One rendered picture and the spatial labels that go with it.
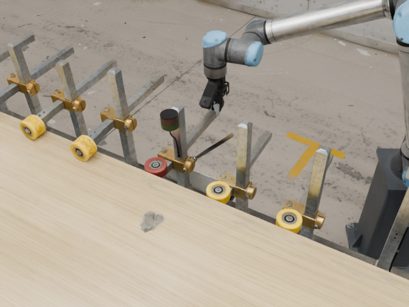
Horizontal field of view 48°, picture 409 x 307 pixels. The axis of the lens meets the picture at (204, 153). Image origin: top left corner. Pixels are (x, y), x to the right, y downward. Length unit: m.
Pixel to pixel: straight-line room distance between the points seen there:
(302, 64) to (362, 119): 0.78
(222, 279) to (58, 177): 0.69
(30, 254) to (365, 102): 2.67
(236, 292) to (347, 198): 1.60
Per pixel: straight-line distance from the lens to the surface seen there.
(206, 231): 1.41
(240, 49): 1.69
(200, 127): 1.82
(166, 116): 1.49
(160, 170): 1.59
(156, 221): 1.44
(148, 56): 3.96
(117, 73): 1.61
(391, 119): 3.43
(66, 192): 1.60
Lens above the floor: 2.03
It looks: 43 degrees down
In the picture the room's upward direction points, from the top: 2 degrees counter-clockwise
